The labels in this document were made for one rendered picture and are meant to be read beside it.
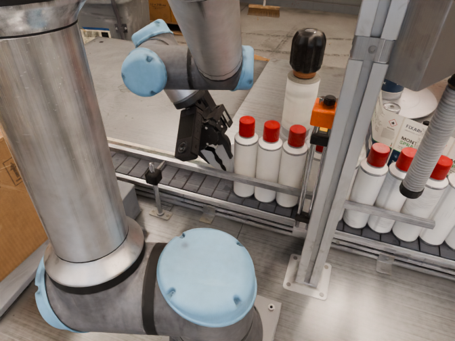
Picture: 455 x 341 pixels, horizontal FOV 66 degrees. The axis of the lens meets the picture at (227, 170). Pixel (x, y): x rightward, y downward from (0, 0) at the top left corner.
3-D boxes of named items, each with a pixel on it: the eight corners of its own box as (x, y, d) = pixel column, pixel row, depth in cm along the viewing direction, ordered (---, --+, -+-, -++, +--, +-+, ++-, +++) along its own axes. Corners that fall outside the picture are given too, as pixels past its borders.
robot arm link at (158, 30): (122, 41, 64) (135, 32, 72) (155, 93, 69) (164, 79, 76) (156, 20, 62) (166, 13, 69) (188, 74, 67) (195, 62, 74)
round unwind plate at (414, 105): (431, 83, 126) (432, 80, 125) (439, 129, 104) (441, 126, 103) (344, 70, 133) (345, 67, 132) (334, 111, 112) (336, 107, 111)
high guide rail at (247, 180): (432, 225, 68) (435, 220, 67) (432, 230, 67) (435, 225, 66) (2, 121, 95) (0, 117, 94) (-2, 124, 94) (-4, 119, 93)
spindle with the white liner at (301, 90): (312, 128, 104) (332, 26, 85) (307, 145, 98) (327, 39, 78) (283, 122, 107) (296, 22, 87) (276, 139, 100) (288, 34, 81)
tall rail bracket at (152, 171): (176, 199, 89) (169, 148, 78) (163, 219, 84) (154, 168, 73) (165, 196, 90) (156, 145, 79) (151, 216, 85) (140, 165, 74)
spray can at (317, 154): (321, 201, 82) (340, 129, 68) (317, 217, 78) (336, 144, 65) (299, 195, 83) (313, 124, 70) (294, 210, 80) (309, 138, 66)
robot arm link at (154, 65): (183, 53, 54) (193, 37, 63) (112, 52, 55) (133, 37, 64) (187, 101, 58) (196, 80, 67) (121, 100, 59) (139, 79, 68)
